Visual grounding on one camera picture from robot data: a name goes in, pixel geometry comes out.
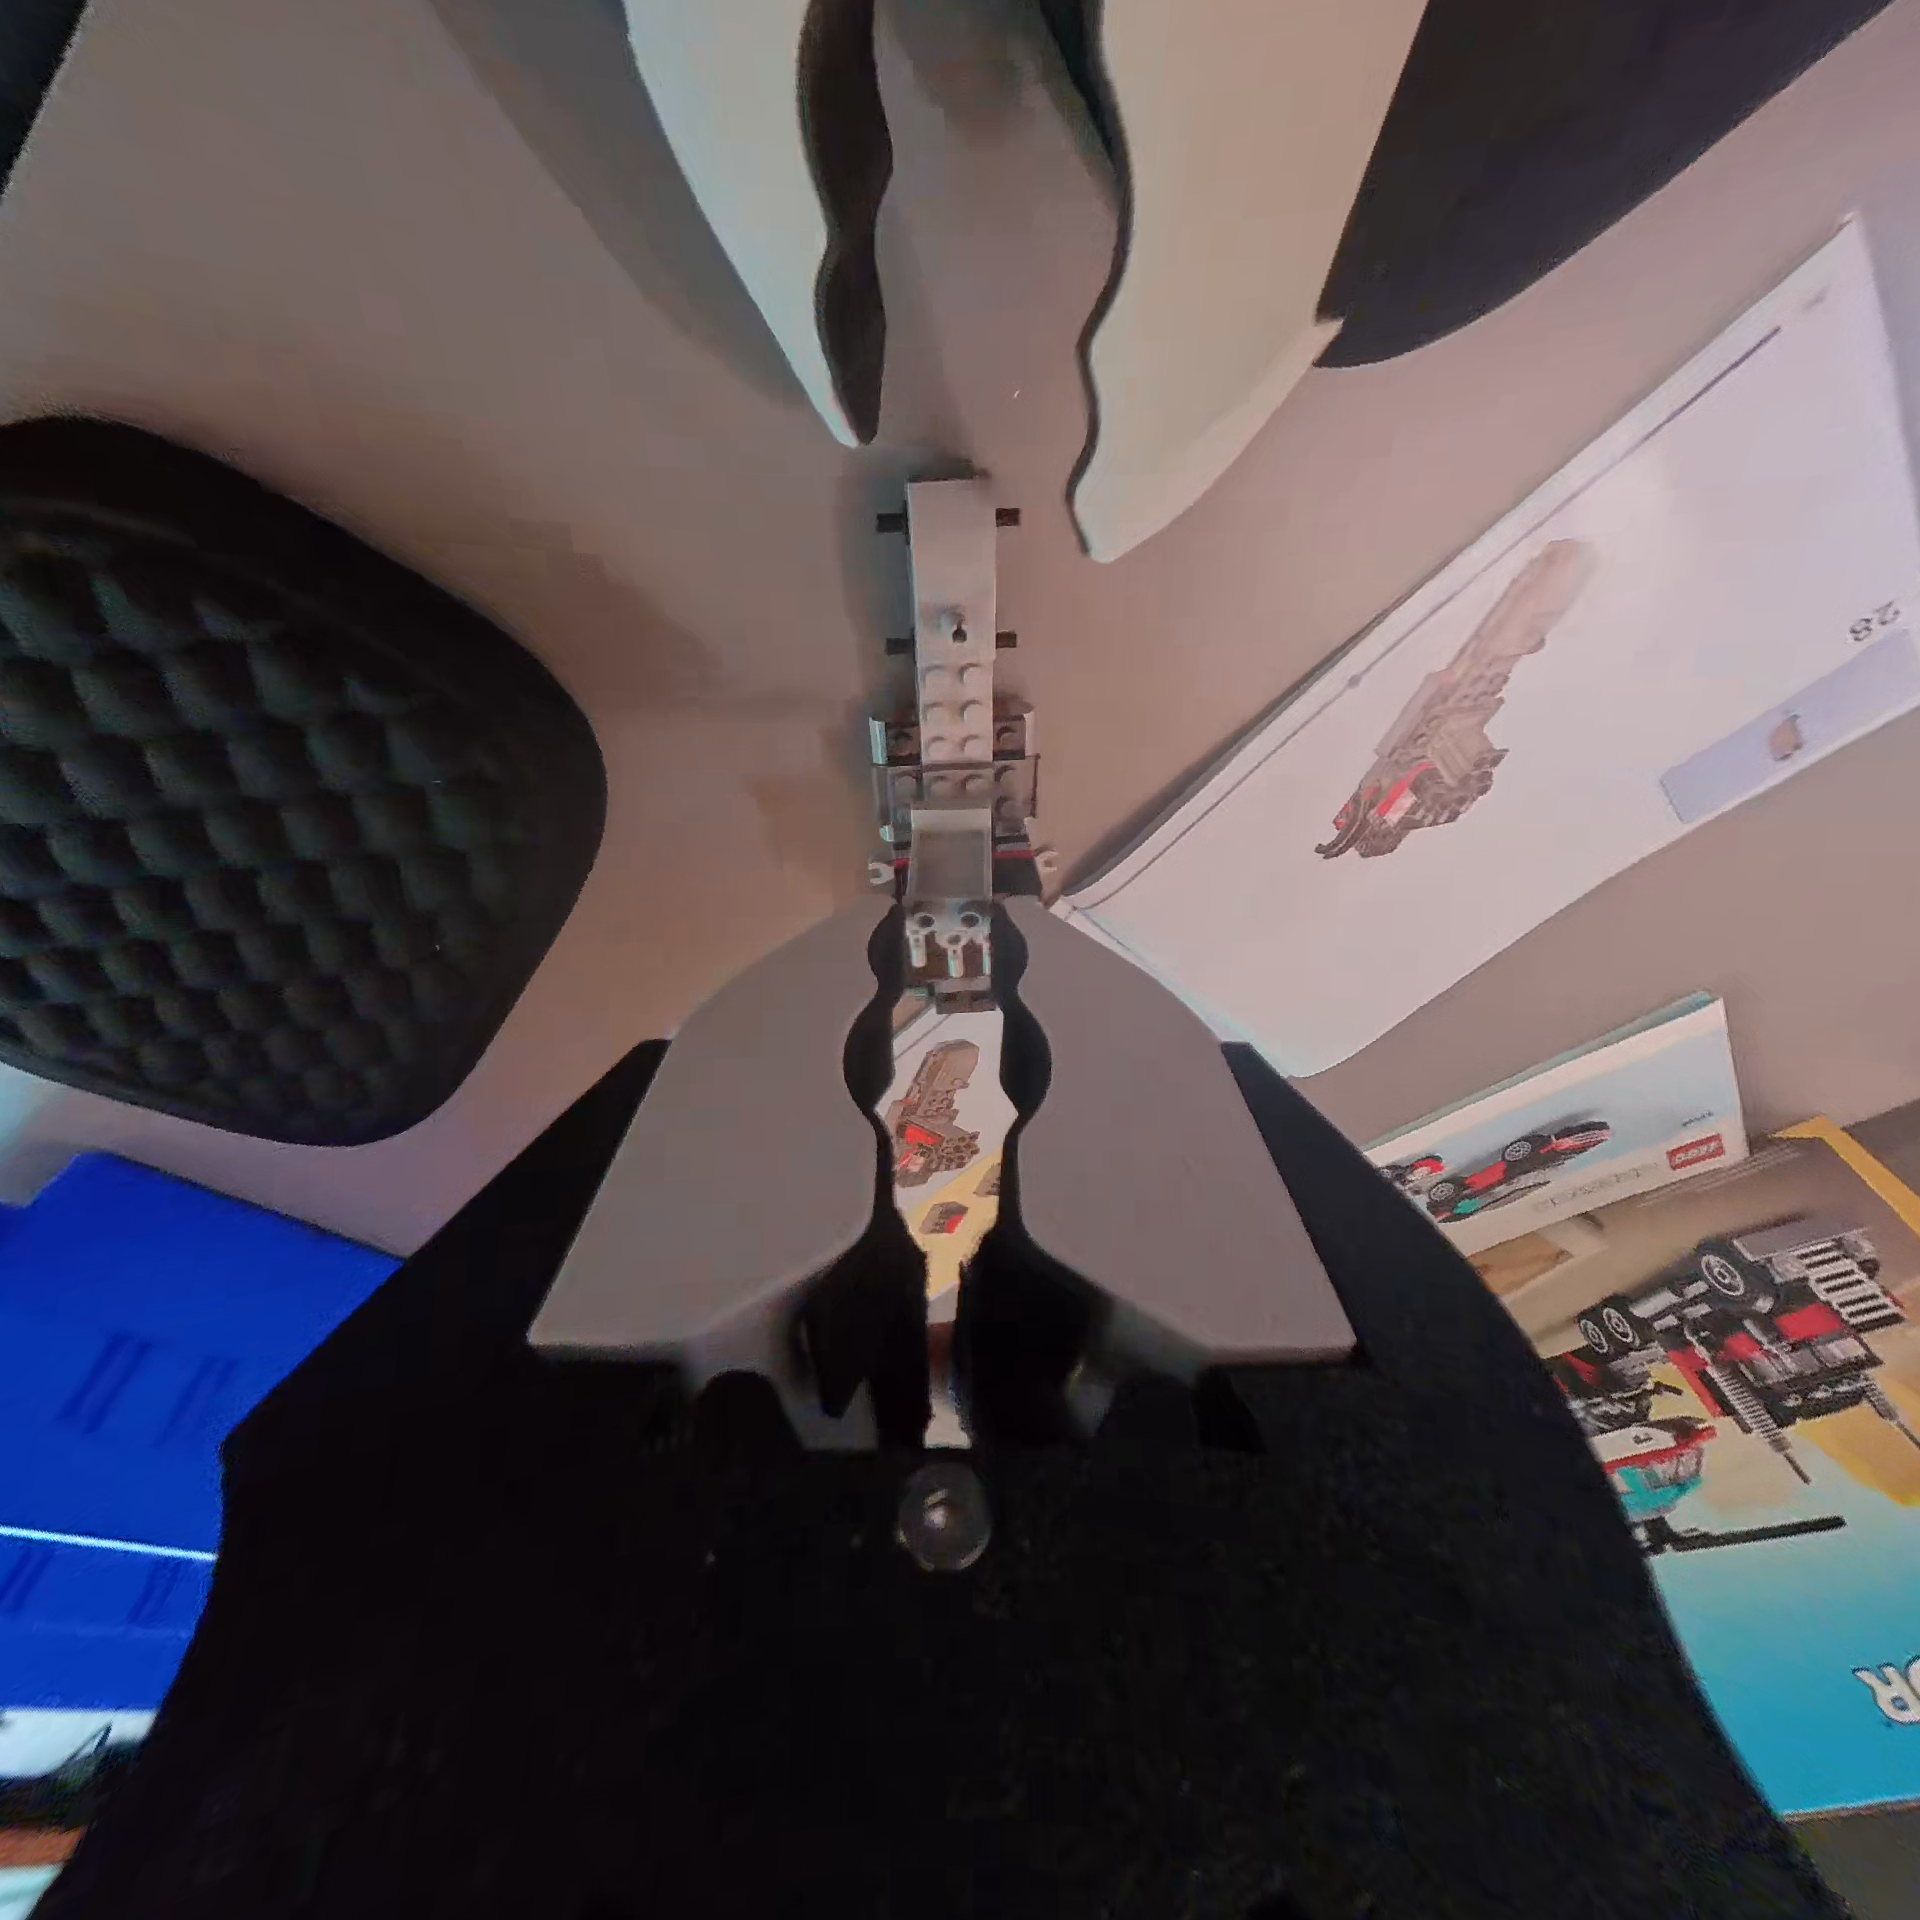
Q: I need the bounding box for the toy brick set box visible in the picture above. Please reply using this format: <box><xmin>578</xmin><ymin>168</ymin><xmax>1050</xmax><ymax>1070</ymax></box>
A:
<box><xmin>1470</xmin><ymin>1115</ymin><xmax>1920</xmax><ymax>1820</ymax></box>

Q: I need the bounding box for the step-page instruction booklet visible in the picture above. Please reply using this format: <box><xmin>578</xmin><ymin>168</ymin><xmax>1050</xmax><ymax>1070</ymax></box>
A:
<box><xmin>884</xmin><ymin>218</ymin><xmax>1920</xmax><ymax>1306</ymax></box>

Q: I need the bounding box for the large blue plastic bin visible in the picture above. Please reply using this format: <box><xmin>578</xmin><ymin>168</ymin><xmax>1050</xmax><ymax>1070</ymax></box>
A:
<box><xmin>0</xmin><ymin>1151</ymin><xmax>409</xmax><ymax>1789</ymax></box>

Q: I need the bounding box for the grey toy brick slope panel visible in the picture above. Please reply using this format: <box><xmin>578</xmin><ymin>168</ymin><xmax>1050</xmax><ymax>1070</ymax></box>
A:
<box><xmin>904</xmin><ymin>809</ymin><xmax>1004</xmax><ymax>904</ymax></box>

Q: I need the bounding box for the black toy brick block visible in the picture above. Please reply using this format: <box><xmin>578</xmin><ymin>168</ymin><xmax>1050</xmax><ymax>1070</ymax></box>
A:
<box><xmin>896</xmin><ymin>900</ymin><xmax>1007</xmax><ymax>1013</ymax></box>

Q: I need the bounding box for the car-cover instruction booklet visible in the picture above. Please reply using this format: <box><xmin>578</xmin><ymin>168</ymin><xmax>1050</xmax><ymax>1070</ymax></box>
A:
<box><xmin>1357</xmin><ymin>990</ymin><xmax>1753</xmax><ymax>1259</ymax></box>

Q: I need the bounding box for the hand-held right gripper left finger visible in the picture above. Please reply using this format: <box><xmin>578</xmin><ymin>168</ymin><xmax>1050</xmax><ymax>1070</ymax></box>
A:
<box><xmin>528</xmin><ymin>897</ymin><xmax>930</xmax><ymax>1449</ymax></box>

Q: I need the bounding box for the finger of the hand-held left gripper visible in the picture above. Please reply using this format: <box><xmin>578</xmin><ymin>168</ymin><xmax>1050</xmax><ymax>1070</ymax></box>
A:
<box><xmin>1034</xmin><ymin>0</ymin><xmax>1436</xmax><ymax>566</ymax></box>
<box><xmin>624</xmin><ymin>0</ymin><xmax>901</xmax><ymax>446</ymax></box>

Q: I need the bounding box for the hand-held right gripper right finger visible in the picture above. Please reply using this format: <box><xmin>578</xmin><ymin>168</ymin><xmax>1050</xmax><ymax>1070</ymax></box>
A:
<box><xmin>959</xmin><ymin>897</ymin><xmax>1361</xmax><ymax>1449</ymax></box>

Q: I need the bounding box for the toy brick truck model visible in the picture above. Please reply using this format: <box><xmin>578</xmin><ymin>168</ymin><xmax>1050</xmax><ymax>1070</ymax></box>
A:
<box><xmin>862</xmin><ymin>472</ymin><xmax>1070</xmax><ymax>1011</ymax></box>

